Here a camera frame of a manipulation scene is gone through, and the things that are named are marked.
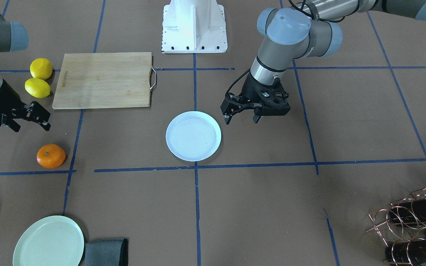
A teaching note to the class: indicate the dark grey folded cloth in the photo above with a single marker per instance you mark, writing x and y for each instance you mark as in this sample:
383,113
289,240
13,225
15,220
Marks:
107,252

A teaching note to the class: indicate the copper wire bottle rack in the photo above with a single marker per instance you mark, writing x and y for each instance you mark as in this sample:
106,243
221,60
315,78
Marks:
402,227

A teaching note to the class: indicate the yellow lemon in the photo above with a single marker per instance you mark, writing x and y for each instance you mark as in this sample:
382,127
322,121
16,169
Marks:
37,88
41,68

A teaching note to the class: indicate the orange mandarin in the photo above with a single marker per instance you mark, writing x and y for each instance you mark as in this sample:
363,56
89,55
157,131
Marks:
51,156

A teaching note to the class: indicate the dark green wine bottle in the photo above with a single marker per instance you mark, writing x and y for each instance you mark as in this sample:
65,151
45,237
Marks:
413,252

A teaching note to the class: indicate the light green plate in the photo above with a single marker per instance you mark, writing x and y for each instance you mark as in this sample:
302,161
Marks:
51,241

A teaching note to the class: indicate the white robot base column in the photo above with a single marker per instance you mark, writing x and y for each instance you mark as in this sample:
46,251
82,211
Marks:
193,26

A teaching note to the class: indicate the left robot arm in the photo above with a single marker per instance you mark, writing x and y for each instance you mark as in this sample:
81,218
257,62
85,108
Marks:
305,29

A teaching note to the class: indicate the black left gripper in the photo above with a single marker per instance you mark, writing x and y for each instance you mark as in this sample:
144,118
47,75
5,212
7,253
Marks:
249,89

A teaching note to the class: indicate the light blue plate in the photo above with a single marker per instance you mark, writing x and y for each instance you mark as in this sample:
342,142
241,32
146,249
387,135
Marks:
193,136

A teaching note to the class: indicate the wooden cutting board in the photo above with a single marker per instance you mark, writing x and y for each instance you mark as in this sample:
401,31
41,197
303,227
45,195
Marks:
105,80

